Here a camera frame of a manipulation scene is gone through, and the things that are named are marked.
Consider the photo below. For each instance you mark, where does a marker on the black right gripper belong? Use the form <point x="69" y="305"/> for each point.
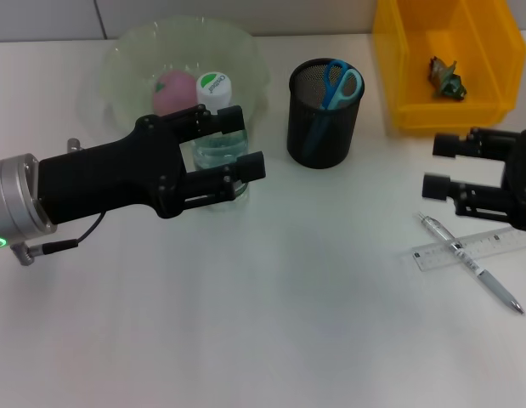
<point x="522" y="183"/>

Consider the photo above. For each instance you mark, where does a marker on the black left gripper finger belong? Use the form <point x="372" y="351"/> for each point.
<point x="250" y="168"/>

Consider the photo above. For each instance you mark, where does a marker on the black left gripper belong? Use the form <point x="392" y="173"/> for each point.
<point x="109" y="178"/>

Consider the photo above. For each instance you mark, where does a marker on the clear green-label water bottle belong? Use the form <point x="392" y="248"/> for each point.
<point x="213" y="91"/>

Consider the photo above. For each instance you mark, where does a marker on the pink toy peach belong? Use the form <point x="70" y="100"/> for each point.
<point x="173" y="93"/>

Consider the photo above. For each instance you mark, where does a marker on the green plastic wrapper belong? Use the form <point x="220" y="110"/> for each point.
<point x="447" y="81"/>

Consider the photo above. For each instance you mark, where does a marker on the transparent plastic ruler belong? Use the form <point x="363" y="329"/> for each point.
<point x="432" y="257"/>

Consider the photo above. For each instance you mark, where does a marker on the blue scissors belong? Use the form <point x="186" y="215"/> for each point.
<point x="337" y="91"/>

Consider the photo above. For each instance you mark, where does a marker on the silver clear pen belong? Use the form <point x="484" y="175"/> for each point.
<point x="488" y="280"/>

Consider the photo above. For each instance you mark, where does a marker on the black mesh pen holder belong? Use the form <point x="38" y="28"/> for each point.
<point x="330" y="144"/>

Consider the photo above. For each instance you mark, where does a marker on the translucent green fruit plate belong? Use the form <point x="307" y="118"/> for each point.
<point x="182" y="47"/>

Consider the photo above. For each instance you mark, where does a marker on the yellow plastic bin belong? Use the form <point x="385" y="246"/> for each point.
<point x="454" y="64"/>

